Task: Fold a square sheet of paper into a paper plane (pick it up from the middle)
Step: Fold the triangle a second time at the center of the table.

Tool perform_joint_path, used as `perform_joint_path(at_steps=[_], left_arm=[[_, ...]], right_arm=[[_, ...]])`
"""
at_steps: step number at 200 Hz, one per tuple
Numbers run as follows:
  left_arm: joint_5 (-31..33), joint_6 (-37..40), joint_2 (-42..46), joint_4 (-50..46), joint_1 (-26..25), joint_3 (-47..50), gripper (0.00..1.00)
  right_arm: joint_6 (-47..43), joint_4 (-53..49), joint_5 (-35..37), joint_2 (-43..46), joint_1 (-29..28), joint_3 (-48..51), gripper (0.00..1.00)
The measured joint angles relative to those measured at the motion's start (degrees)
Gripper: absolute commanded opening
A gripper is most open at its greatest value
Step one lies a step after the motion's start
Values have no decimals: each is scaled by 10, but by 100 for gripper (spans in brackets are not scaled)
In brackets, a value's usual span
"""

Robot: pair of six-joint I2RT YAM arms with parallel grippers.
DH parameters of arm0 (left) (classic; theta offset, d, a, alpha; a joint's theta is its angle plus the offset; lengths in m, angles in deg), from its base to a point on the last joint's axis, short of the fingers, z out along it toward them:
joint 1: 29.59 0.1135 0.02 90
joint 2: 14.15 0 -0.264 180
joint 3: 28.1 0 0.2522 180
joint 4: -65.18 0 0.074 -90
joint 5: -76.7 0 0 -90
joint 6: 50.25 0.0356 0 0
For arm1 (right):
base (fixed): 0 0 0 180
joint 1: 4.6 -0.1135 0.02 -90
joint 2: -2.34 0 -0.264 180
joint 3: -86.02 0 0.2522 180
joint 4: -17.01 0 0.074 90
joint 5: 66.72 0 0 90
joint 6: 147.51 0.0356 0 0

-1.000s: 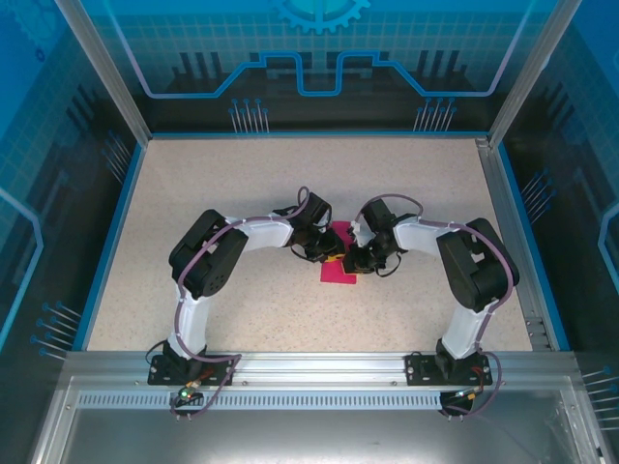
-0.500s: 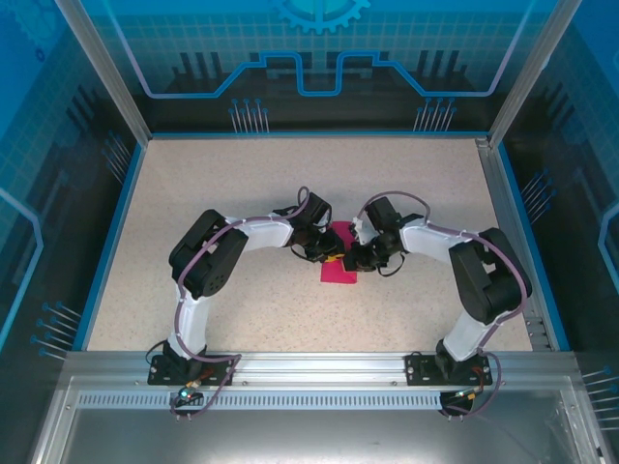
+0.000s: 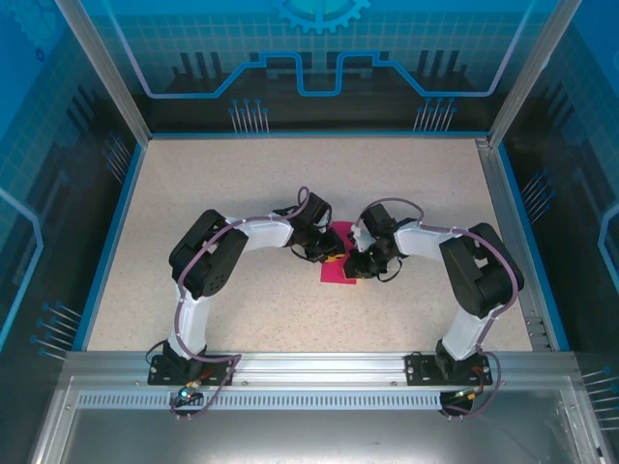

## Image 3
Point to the steel tray panel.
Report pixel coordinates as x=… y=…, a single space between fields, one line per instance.
x=309 y=435

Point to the aluminium frame post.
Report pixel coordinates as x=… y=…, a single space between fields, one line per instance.
x=534 y=72
x=104 y=72

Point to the aluminium side rail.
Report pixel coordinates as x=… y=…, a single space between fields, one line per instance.
x=493 y=164

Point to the pink paper sheet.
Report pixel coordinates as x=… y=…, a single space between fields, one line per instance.
x=333 y=273

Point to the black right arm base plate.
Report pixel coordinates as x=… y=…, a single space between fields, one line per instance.
x=416 y=369

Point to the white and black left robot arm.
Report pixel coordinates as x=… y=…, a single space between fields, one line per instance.
x=193 y=324

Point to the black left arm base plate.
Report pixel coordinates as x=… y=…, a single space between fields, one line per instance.
x=159 y=372

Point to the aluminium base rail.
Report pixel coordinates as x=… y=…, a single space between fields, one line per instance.
x=319 y=362

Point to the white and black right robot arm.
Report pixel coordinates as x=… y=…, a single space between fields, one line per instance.
x=464 y=333

